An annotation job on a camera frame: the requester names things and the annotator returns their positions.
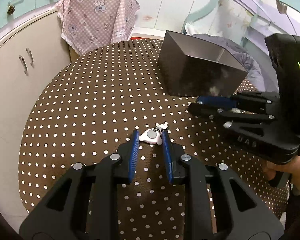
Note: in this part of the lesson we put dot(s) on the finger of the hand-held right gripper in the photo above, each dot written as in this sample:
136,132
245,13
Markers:
220,100
227,117

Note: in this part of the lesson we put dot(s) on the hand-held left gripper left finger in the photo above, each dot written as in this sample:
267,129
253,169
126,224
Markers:
133,152

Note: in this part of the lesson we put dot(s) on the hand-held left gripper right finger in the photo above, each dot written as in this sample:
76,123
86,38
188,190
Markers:
168,155

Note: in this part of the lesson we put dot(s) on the dark grey box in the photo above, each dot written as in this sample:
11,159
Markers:
202,72

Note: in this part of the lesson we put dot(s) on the brown polka-dot tablecloth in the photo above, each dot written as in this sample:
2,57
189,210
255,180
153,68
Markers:
90,105

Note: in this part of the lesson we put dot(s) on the red ottoman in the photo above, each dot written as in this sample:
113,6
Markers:
145,38

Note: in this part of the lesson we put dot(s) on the white board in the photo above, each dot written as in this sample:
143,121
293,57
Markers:
147,32

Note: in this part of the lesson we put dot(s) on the white wardrobe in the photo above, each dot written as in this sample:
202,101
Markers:
165,5

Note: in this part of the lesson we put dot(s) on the beige cabinet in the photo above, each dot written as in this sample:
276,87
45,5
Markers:
10,85

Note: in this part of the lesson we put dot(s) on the pink checked bear cloth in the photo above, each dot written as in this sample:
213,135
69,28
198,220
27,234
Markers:
100,15

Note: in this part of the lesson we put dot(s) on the pinecone drawer knob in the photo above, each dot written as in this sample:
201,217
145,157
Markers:
10,10

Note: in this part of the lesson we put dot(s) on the teal bunk bed frame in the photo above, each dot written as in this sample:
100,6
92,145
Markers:
242,10

